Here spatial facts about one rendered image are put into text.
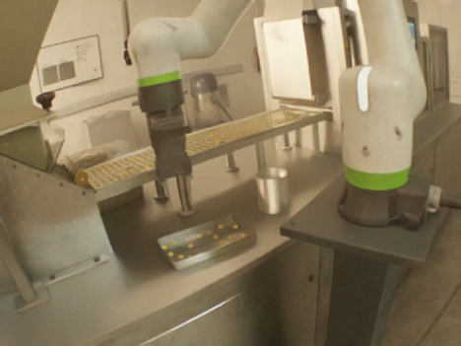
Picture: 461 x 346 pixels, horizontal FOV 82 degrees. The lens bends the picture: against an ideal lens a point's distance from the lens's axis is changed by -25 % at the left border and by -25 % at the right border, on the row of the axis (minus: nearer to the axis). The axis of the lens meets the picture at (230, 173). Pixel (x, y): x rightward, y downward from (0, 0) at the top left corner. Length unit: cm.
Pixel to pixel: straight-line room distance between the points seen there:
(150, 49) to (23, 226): 46
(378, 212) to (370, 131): 13
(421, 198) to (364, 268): 17
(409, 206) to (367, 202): 7
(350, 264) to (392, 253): 15
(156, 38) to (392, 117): 43
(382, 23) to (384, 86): 20
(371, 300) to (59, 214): 67
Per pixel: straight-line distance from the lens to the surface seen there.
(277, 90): 128
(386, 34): 66
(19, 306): 76
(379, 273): 61
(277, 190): 84
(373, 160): 51
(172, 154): 69
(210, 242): 77
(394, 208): 56
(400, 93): 51
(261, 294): 78
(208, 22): 69
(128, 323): 61
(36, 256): 79
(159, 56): 64
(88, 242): 80
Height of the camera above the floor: 120
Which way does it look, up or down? 20 degrees down
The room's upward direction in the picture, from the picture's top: 8 degrees counter-clockwise
